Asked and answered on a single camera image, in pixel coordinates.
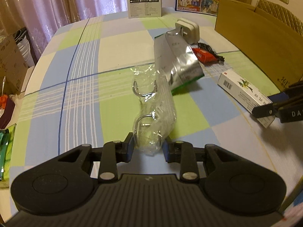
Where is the long white ointment box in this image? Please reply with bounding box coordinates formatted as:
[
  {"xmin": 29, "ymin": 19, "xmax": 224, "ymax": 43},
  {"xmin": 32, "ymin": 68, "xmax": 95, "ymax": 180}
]
[{"xmin": 217, "ymin": 69, "xmax": 275, "ymax": 128}]

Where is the clear plastic bag with hooks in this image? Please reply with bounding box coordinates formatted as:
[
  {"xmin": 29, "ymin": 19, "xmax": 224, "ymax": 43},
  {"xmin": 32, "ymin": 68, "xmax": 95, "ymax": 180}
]
[{"xmin": 131, "ymin": 64, "xmax": 176, "ymax": 156}]

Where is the red snack packet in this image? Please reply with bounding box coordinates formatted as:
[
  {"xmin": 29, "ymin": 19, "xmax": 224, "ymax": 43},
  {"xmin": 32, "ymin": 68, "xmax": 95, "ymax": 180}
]
[{"xmin": 192, "ymin": 48, "xmax": 217, "ymax": 64}]

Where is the silver foil bag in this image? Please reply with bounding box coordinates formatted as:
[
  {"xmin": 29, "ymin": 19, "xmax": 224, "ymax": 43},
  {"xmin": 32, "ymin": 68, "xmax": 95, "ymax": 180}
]
[{"xmin": 154, "ymin": 26, "xmax": 204, "ymax": 94}]

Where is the brown cardboard box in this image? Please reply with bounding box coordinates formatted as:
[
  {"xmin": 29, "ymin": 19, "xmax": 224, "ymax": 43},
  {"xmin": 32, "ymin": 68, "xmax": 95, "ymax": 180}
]
[{"xmin": 215, "ymin": 0, "xmax": 302, "ymax": 91}]

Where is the checkered tablecloth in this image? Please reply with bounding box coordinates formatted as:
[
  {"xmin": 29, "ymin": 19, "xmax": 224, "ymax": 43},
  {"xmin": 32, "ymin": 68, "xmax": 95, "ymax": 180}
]
[{"xmin": 9, "ymin": 10, "xmax": 296, "ymax": 216}]

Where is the woven chair back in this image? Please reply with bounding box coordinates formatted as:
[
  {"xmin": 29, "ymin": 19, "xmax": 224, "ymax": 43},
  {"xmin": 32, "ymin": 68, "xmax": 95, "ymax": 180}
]
[{"xmin": 256, "ymin": 0, "xmax": 303, "ymax": 36}]

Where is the green tissue pack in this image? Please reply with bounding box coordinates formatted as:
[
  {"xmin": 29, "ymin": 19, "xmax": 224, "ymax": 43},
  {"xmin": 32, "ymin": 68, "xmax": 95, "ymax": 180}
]
[{"xmin": 0, "ymin": 124, "xmax": 16, "ymax": 189}]

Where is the dark red box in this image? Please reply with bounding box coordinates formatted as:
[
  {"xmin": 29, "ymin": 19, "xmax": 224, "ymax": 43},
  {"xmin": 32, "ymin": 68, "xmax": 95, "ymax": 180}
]
[{"xmin": 0, "ymin": 97, "xmax": 15, "ymax": 129}]

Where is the white power adapter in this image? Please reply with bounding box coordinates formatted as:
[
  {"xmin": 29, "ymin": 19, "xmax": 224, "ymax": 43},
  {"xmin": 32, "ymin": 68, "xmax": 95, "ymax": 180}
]
[{"xmin": 175, "ymin": 18, "xmax": 200, "ymax": 45}]

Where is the brown cardboard carton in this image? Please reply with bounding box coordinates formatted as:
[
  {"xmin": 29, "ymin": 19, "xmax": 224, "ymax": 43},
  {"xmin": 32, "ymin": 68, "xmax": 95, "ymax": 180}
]
[{"xmin": 1, "ymin": 28, "xmax": 35, "ymax": 95}]

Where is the pink curtain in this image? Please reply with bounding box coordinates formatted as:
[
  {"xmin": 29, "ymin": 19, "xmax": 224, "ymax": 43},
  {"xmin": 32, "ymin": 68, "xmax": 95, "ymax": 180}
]
[{"xmin": 1, "ymin": 0, "xmax": 127, "ymax": 58}]

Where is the black cable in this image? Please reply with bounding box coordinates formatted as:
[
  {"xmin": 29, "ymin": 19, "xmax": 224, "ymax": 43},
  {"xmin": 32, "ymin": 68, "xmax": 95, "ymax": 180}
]
[{"xmin": 197, "ymin": 41, "xmax": 226, "ymax": 63}]

